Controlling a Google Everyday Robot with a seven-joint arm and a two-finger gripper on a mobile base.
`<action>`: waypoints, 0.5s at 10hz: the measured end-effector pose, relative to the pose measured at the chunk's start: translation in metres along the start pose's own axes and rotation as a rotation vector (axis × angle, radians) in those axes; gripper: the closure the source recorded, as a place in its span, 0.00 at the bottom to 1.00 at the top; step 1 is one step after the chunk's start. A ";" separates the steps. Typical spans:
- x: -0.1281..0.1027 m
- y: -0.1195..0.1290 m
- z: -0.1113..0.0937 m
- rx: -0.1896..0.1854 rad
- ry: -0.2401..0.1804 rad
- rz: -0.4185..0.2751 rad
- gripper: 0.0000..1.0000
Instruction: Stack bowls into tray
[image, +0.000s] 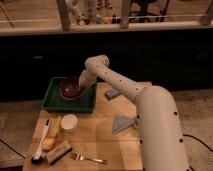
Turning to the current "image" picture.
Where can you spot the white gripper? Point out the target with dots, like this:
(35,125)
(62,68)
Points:
(86,79)

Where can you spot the dark red bowl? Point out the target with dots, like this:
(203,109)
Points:
(69,87)

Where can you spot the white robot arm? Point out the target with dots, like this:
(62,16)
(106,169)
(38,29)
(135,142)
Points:
(162,142)

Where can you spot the green plastic tray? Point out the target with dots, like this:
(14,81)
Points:
(54,102)

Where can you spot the blue sponge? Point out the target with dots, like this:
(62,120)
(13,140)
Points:
(112,93)

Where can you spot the white cup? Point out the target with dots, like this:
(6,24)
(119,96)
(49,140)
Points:
(69,123)

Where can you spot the yellow banana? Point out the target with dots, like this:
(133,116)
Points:
(55,128)

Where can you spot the grey triangular cloth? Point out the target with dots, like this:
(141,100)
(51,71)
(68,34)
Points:
(121,123)

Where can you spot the green small bowl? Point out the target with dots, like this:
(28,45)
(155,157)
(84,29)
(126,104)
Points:
(135,125)

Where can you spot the orange round fruit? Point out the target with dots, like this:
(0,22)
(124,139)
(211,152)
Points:
(48,143)

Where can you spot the silver fork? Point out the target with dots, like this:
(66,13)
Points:
(80,157)

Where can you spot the wooden block brush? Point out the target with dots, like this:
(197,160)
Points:
(58,151)

